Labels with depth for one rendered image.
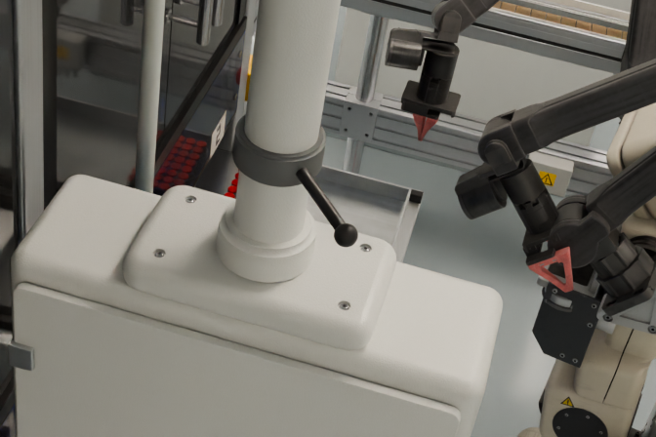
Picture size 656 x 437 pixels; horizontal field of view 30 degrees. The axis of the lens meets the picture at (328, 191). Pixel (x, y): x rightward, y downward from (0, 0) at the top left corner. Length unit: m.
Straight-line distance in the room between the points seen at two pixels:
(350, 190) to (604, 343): 0.60
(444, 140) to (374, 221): 0.96
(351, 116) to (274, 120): 2.26
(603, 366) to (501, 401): 1.14
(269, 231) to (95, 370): 0.26
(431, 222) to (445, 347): 2.63
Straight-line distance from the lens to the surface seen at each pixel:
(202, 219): 1.27
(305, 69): 1.07
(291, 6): 1.04
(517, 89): 3.91
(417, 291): 1.29
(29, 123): 1.40
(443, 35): 2.17
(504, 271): 3.75
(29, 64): 1.35
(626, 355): 2.27
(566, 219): 1.90
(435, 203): 3.94
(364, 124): 3.36
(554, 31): 3.10
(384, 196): 2.48
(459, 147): 3.36
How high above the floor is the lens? 2.41
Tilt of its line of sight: 38 degrees down
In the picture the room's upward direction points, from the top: 10 degrees clockwise
